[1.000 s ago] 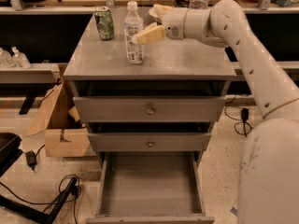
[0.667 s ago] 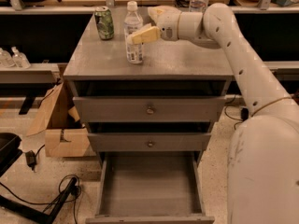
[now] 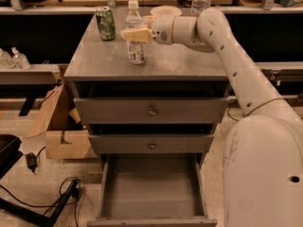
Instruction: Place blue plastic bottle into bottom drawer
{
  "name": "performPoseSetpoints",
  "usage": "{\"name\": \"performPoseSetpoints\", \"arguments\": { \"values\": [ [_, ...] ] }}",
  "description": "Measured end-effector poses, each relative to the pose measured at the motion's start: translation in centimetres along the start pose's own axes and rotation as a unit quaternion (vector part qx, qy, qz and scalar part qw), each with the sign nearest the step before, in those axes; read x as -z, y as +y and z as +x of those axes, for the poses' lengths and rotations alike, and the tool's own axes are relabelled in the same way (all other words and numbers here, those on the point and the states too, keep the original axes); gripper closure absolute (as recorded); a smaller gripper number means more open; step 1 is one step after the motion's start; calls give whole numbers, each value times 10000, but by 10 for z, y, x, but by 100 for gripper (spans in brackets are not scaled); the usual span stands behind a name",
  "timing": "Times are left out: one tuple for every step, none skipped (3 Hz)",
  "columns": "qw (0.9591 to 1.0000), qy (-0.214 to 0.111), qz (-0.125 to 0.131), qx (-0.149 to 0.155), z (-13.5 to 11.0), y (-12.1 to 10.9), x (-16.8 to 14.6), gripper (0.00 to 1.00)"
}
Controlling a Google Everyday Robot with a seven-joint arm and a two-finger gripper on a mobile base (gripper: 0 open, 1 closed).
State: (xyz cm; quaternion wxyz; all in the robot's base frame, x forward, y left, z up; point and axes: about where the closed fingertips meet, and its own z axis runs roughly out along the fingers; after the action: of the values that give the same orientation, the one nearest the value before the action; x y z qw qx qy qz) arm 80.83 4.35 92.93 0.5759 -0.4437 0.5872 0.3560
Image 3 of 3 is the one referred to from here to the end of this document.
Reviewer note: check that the grey middle drawer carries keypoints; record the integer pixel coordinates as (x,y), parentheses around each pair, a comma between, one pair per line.
(151,143)

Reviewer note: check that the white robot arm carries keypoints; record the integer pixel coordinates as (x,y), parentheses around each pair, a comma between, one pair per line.
(263,152)

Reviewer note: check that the grey open bottom drawer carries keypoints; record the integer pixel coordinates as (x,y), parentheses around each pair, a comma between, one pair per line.
(152,190)

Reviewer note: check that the clear pump bottle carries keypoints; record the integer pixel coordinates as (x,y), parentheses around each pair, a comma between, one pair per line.
(20,59)
(6,59)

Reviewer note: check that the clear water bottle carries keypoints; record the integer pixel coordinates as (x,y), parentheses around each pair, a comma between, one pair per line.
(197,6)

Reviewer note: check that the grey wooden drawer cabinet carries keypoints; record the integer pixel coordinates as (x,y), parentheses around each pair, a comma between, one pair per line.
(102,70)

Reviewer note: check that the cardboard box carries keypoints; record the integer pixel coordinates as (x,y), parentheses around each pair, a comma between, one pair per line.
(59,122)

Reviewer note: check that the black power adapter left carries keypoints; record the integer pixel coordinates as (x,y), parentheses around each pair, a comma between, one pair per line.
(31,161)

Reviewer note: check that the white bowl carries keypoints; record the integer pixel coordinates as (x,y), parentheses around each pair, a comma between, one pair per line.
(165,10)

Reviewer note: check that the green soda can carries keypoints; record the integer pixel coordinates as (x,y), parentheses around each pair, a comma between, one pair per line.
(106,23)

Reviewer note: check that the grey top drawer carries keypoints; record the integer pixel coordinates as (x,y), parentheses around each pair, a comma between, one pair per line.
(150,111)

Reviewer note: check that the clear pump bottle left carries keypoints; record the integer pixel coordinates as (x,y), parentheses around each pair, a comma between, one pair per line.
(6,59)

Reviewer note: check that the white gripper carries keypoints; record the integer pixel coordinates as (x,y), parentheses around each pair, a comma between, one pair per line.
(162,28)

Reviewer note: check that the black metal stand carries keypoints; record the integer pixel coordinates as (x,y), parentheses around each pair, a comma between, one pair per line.
(47,214)

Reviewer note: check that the labelled plastic bottle white cap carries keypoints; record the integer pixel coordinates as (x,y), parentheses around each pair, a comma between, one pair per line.
(136,53)

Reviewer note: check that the clear pump bottle right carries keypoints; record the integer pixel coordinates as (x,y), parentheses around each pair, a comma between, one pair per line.
(20,59)

